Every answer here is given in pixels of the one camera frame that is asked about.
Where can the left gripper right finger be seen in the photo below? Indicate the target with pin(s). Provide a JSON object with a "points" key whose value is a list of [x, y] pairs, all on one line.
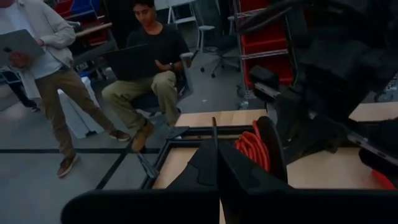
{"points": [[239, 174]]}

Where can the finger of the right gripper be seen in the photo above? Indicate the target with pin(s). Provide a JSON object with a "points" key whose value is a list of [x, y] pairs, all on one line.
{"points": [[326, 138], [295, 133]]}

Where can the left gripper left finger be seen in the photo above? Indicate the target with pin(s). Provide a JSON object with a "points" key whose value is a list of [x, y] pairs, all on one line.
{"points": [[202, 171]]}

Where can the red storage bin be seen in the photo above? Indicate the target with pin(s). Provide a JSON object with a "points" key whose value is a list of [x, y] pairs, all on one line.
{"points": [[264, 40], [270, 71], [63, 7], [252, 4]]}

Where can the red square tray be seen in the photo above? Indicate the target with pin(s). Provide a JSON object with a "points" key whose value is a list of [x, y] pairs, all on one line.
{"points": [[384, 180]]}

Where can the black laptop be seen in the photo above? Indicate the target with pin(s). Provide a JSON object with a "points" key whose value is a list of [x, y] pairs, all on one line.
{"points": [[130, 62]]}

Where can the person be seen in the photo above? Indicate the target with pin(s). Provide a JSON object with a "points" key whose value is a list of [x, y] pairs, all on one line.
{"points": [[155, 46], [53, 56]]}

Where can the white trash bin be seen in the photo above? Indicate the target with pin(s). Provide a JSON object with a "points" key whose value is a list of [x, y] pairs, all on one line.
{"points": [[77, 115]]}

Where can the white partition board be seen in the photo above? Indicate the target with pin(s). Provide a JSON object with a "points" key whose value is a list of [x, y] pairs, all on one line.
{"points": [[174, 3]]}

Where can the black partition panel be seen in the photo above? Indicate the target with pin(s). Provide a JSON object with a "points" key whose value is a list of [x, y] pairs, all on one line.
{"points": [[118, 18]]}

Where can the wooden workbench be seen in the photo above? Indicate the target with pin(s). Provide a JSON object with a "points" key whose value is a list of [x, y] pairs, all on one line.
{"points": [[93, 29]]}

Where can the blue storage bin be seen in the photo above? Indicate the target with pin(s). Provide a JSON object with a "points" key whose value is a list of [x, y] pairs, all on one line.
{"points": [[85, 5]]}

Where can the silver laptop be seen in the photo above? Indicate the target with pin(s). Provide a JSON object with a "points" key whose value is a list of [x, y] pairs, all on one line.
{"points": [[18, 43]]}

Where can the black angled bracket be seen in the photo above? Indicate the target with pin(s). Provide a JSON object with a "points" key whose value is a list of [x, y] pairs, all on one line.
{"points": [[149, 169]]}

